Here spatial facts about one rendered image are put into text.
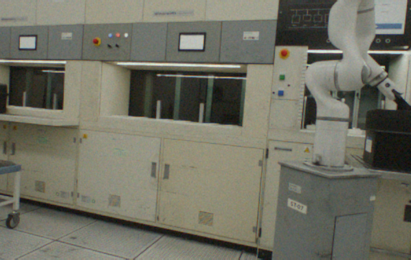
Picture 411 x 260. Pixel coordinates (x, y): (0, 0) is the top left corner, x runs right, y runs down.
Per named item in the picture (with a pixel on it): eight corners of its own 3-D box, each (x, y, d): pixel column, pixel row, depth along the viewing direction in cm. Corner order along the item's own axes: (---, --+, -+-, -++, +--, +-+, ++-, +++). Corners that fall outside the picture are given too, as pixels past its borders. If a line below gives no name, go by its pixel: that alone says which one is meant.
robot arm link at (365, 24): (361, 14, 123) (366, 84, 135) (378, 5, 131) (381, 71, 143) (340, 16, 130) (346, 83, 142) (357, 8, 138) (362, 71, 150)
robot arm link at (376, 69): (378, 75, 136) (386, 67, 140) (357, 53, 138) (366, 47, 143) (364, 85, 143) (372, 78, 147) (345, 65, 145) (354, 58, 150)
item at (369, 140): (361, 159, 157) (365, 126, 156) (424, 166, 148) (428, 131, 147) (372, 166, 131) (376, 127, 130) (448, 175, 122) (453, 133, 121)
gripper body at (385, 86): (388, 72, 135) (407, 91, 133) (383, 76, 145) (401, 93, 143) (374, 84, 137) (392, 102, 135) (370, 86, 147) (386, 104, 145)
